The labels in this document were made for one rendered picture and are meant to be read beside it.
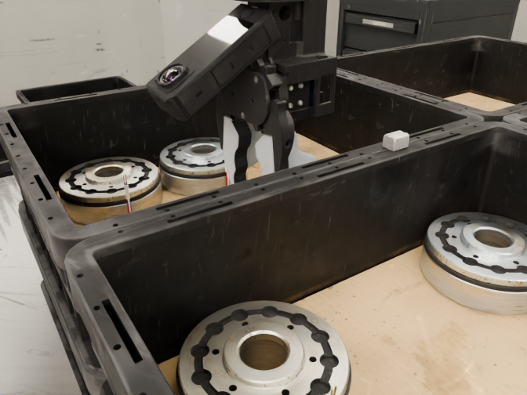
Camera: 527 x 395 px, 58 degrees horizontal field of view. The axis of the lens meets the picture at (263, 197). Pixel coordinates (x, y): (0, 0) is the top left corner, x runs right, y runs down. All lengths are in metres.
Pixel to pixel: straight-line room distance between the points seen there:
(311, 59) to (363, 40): 1.70
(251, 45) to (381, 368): 0.26
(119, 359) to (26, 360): 0.37
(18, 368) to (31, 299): 0.11
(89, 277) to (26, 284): 0.42
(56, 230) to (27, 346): 0.30
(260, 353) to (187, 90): 0.20
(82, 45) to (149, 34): 0.46
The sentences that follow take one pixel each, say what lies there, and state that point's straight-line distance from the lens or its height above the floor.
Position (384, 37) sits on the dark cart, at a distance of 2.05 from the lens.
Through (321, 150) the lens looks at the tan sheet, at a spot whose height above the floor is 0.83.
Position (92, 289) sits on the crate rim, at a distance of 0.25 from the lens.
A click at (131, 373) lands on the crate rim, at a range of 0.21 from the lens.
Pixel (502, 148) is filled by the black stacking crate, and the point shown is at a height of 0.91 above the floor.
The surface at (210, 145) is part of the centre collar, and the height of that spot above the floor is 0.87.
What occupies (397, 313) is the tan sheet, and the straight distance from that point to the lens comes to 0.39.
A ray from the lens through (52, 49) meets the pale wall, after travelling 3.39.
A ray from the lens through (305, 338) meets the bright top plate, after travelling 0.31.
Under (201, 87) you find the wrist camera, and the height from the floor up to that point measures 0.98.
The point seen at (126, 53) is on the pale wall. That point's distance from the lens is 3.53.
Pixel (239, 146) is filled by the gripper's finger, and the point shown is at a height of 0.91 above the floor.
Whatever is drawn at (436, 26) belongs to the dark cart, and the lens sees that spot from 1.96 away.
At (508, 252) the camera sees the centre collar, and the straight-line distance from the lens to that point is 0.42.
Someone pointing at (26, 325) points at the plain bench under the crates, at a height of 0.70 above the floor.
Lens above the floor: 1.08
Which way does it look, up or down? 28 degrees down
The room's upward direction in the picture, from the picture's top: straight up
